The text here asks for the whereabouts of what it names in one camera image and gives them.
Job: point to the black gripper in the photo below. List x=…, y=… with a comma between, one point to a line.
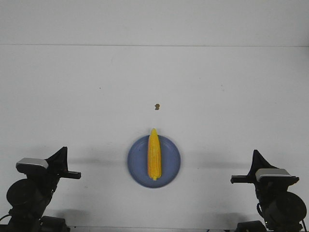
x=268, y=187
x=57, y=168

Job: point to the blue round plate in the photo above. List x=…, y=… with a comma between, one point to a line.
x=138, y=167

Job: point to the yellow corn cob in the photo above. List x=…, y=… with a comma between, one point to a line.
x=154, y=156

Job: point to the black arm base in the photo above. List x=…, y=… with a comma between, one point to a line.
x=53, y=224
x=251, y=226

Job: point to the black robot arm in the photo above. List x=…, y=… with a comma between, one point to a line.
x=29, y=197
x=281, y=210

